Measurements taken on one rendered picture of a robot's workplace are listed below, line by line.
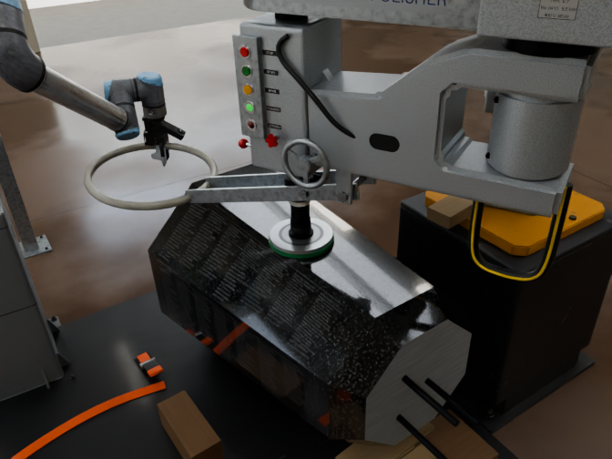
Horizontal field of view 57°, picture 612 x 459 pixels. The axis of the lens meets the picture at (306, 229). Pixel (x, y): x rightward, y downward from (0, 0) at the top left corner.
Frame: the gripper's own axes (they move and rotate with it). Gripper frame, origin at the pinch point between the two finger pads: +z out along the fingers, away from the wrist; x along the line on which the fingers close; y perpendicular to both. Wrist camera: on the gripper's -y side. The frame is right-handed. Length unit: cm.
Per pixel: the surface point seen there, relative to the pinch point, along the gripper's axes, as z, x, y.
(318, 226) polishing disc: -3, 51, -63
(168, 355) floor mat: 83, 32, 2
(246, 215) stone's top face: 1, 38, -37
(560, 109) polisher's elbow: -64, 94, -114
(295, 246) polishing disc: -3, 63, -56
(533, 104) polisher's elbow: -65, 93, -108
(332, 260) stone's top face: -1, 67, -68
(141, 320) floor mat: 85, 8, 22
